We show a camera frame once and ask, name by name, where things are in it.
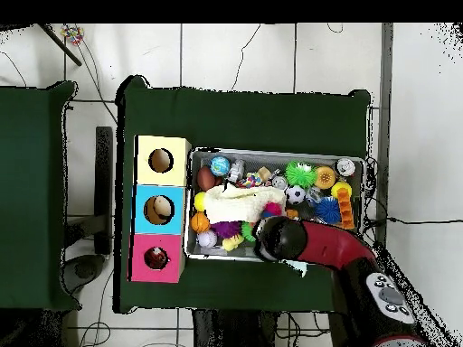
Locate cream waffle cloth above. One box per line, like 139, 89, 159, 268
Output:
203, 185, 287, 224

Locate light blue waffle cloth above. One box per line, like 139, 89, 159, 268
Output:
283, 259, 308, 277

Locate tiger striped plush toy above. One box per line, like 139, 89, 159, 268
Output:
144, 246, 170, 270

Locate wooden box with three holes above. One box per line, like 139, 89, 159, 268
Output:
128, 135, 192, 284

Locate blue globe ball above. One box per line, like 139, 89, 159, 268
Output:
210, 155, 232, 177

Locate brown toy football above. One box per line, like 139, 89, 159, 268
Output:
196, 166, 217, 192

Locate orange toy basketball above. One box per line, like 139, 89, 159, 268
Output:
190, 211, 212, 233

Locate black and white soccer ball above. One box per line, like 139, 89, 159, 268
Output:
285, 184, 307, 206

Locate green spiky toy with eyes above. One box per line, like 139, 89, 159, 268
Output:
284, 161, 318, 189

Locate dark green table cloth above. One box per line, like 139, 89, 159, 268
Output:
114, 74, 372, 321

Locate toy burger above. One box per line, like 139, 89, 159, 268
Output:
313, 165, 337, 191

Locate blue spiky ball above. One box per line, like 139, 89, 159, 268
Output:
314, 196, 342, 224

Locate silver drink can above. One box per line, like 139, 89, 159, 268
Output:
334, 157, 356, 178

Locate dark green side table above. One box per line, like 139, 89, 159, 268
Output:
0, 80, 81, 313

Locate small colourful toy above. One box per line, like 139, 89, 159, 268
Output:
60, 24, 85, 46

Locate black pole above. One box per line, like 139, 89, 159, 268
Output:
37, 23, 83, 67

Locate wire mesh bin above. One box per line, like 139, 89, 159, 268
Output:
184, 147, 366, 265

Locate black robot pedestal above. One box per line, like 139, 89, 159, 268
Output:
193, 308, 279, 347

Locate black cable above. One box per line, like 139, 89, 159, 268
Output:
363, 215, 463, 227

